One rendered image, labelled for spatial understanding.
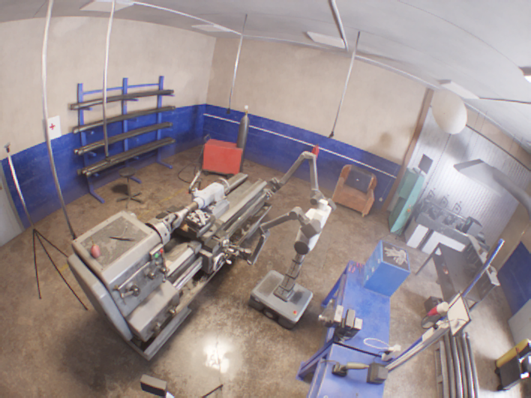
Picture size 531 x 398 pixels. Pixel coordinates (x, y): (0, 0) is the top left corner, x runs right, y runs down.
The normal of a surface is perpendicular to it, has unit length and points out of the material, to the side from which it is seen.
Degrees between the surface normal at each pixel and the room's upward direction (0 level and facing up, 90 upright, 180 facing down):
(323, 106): 90
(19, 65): 90
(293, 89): 90
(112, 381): 0
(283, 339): 0
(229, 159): 90
